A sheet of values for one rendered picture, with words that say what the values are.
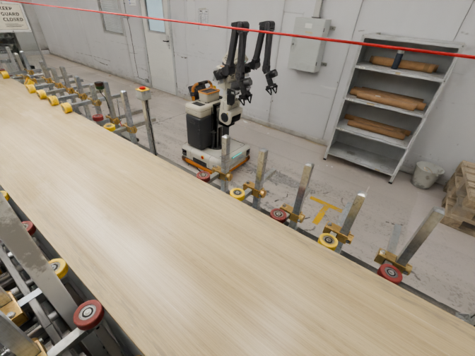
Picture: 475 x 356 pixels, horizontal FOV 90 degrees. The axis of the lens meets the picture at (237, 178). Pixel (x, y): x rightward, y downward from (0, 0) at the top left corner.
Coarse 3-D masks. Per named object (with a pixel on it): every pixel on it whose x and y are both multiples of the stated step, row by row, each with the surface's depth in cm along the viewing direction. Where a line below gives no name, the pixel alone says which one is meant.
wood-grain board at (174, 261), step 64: (0, 128) 173; (64, 128) 179; (64, 192) 121; (128, 192) 123; (192, 192) 126; (64, 256) 91; (128, 256) 93; (192, 256) 94; (256, 256) 96; (320, 256) 98; (128, 320) 74; (192, 320) 75; (256, 320) 76; (320, 320) 77; (384, 320) 78; (448, 320) 80
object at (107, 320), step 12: (12, 204) 151; (24, 216) 132; (36, 228) 116; (48, 252) 176; (72, 276) 112; (84, 288) 101; (84, 300) 149; (108, 324) 109; (120, 336) 98; (120, 348) 134; (132, 348) 89
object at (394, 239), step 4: (396, 224) 125; (396, 228) 123; (400, 228) 123; (392, 232) 121; (396, 232) 120; (392, 236) 118; (396, 236) 118; (392, 240) 116; (396, 240) 116; (388, 244) 116; (392, 244) 114; (396, 244) 114; (388, 248) 112; (392, 248) 112; (396, 248) 112; (392, 252) 110
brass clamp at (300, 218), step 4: (280, 208) 131; (284, 208) 130; (288, 208) 131; (292, 208) 131; (288, 212) 129; (292, 212) 128; (300, 212) 129; (292, 216) 129; (296, 216) 127; (300, 216) 127; (304, 216) 127; (292, 220) 130; (296, 220) 128; (300, 220) 126
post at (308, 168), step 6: (306, 168) 111; (312, 168) 111; (306, 174) 112; (300, 180) 116; (306, 180) 114; (300, 186) 117; (306, 186) 116; (300, 192) 119; (306, 192) 121; (300, 198) 121; (294, 204) 125; (300, 204) 122; (294, 210) 127; (300, 210) 128; (294, 222) 131; (294, 228) 133
